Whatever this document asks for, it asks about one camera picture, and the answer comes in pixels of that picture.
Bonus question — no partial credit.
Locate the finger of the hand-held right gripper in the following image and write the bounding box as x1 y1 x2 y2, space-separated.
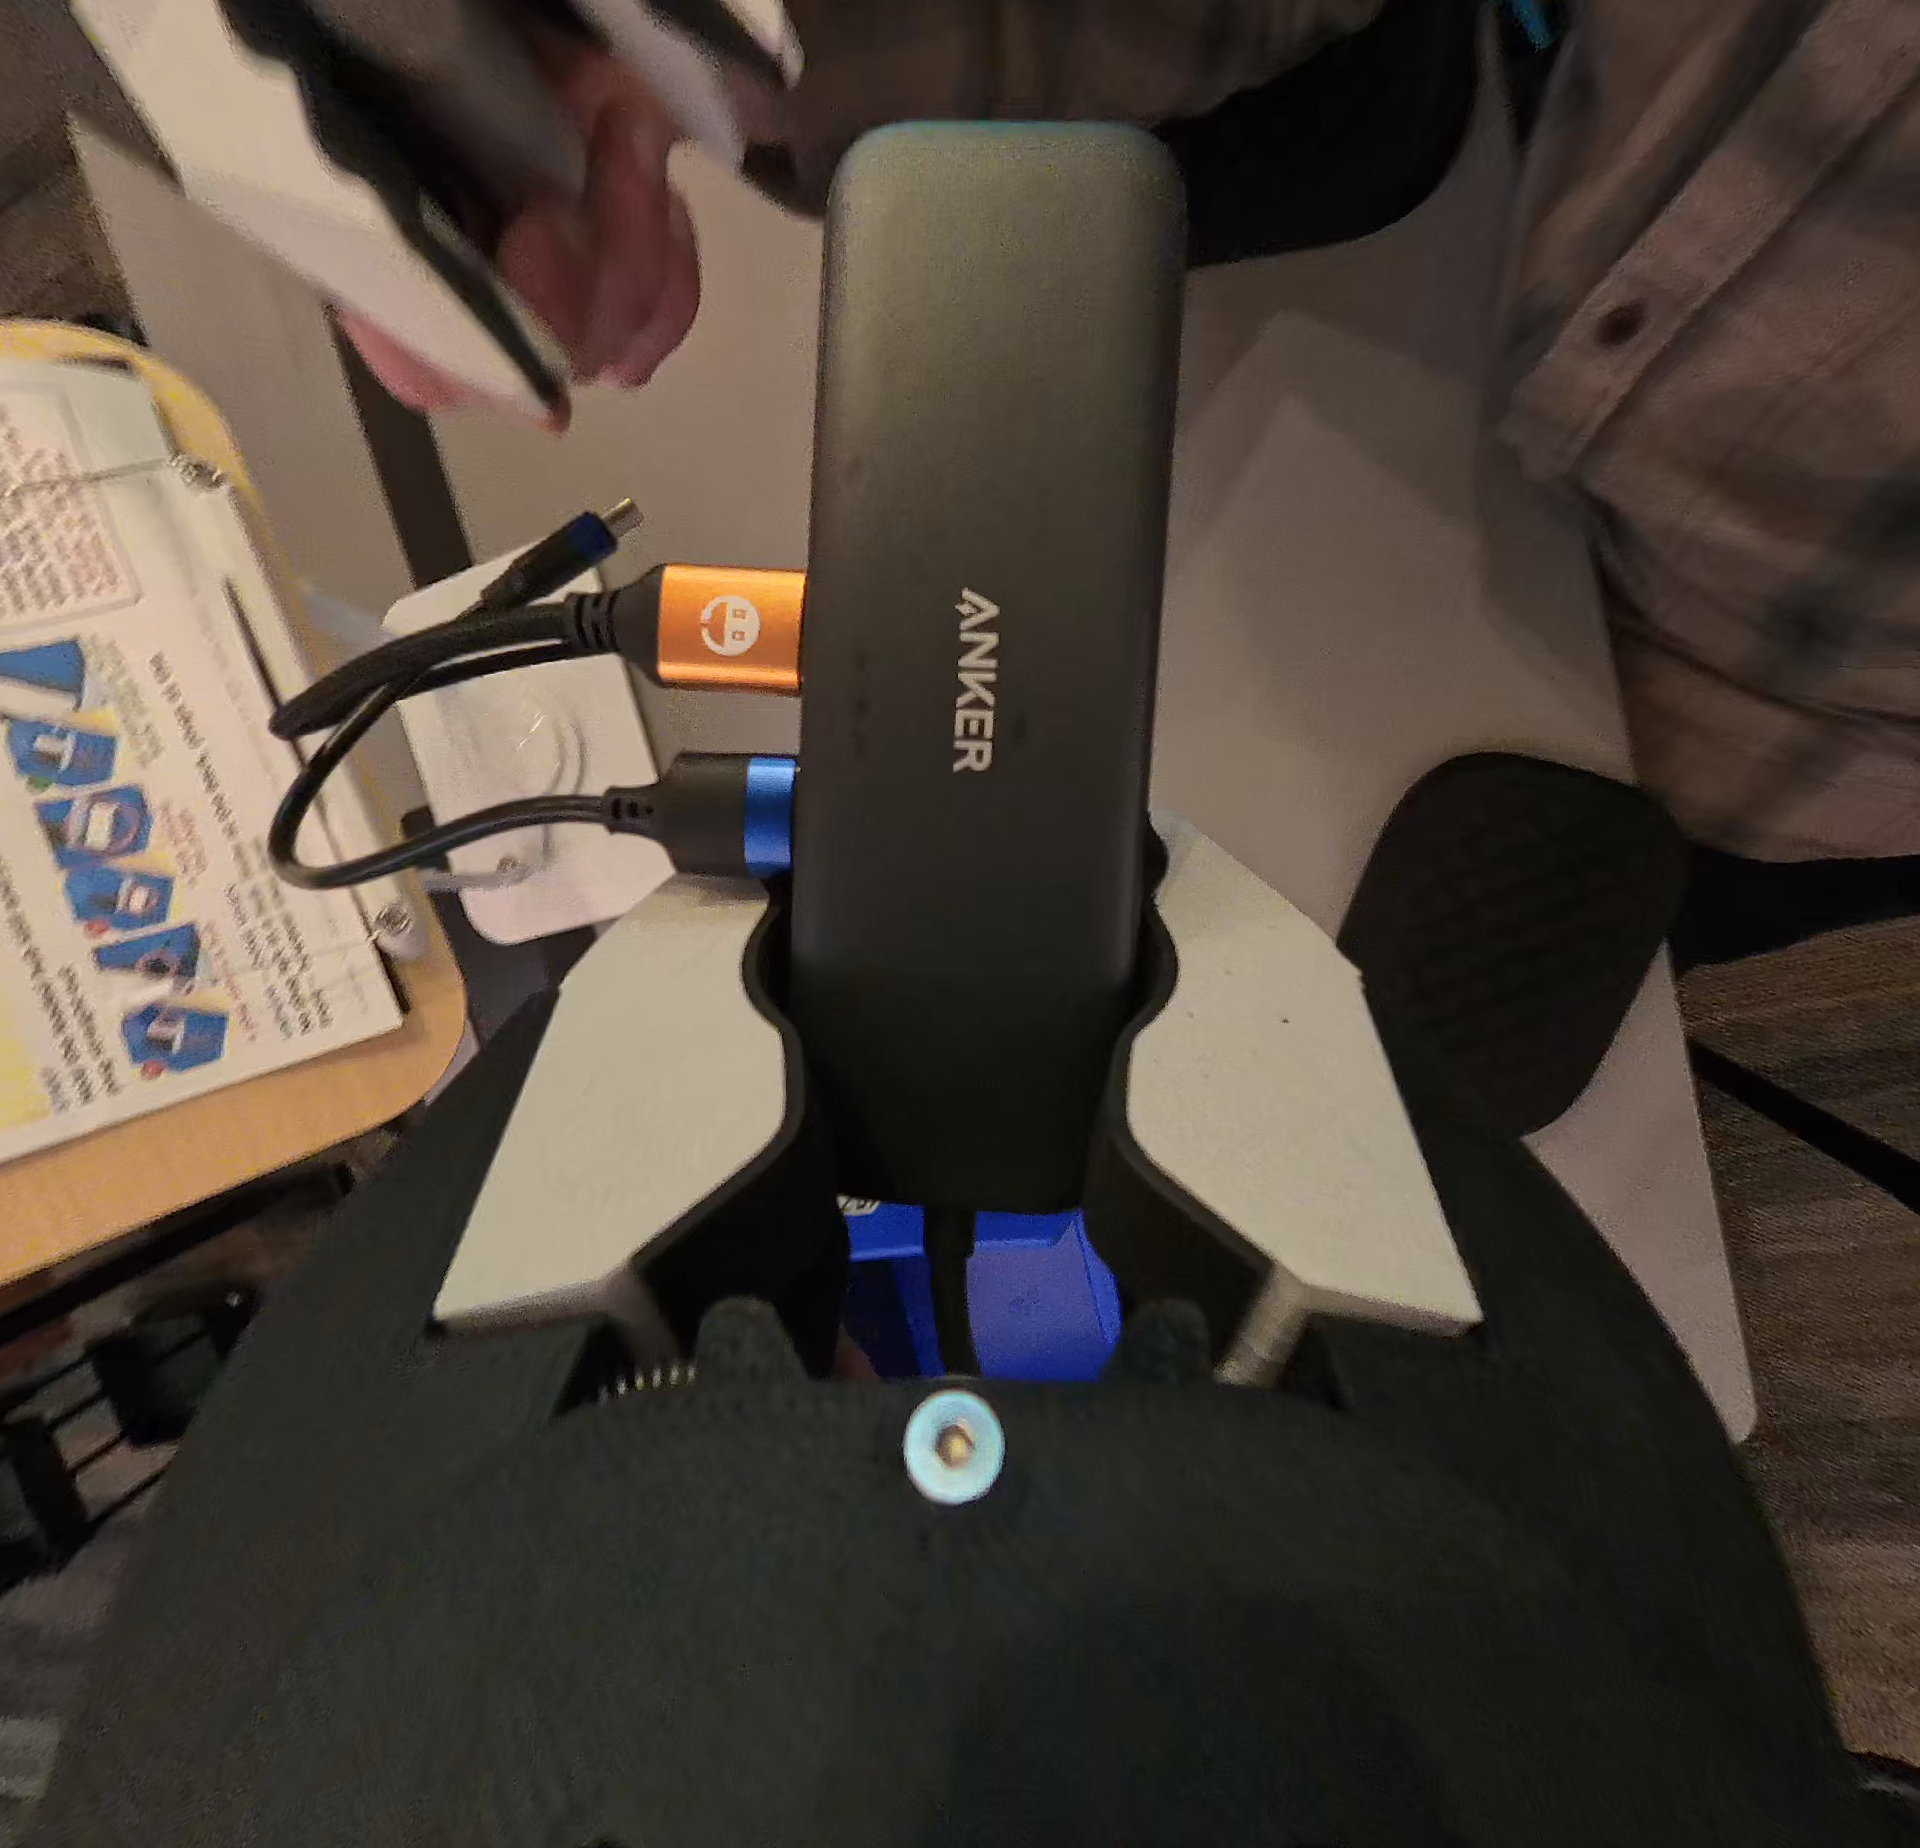
526 0 810 169
69 0 586 433

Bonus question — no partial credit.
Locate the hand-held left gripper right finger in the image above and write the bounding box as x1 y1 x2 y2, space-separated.
1106 821 1477 1384

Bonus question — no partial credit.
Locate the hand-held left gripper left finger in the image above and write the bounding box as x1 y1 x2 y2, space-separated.
437 882 812 1342

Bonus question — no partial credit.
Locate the blue plastic bin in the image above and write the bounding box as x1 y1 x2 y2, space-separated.
838 1191 1124 1384

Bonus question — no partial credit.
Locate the blue plug usb cable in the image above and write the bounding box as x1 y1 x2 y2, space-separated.
265 495 797 896

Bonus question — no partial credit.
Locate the slim hub tail cable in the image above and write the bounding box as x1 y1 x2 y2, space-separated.
926 1200 987 1396

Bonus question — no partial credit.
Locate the black slim usb hub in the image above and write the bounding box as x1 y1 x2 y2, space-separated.
784 127 1190 1217

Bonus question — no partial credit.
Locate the person's right hand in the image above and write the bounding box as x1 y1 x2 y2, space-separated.
339 52 760 417

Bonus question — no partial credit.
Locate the black foam wrist rest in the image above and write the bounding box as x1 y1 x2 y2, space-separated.
1340 751 1685 1136

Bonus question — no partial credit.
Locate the instruction sheet on stand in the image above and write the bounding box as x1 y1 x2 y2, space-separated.
0 320 475 1298

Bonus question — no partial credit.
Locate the printed instruction sheet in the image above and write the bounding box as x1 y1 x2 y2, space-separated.
0 363 410 1164

